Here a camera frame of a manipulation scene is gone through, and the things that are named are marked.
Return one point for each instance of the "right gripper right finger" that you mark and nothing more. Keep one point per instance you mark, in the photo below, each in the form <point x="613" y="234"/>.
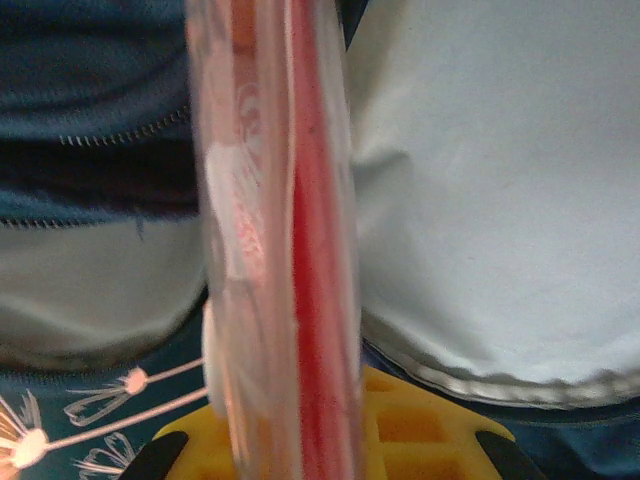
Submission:
<point x="415" y="440"/>

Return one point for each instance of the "navy blue backpack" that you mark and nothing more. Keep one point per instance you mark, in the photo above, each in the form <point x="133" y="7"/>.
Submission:
<point x="500" y="200"/>

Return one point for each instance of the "red book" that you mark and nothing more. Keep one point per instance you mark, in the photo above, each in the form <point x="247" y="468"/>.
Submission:
<point x="310" y="200"/>

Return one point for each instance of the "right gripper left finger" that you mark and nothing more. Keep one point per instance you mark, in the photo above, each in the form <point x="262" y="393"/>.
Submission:
<point x="200" y="450"/>

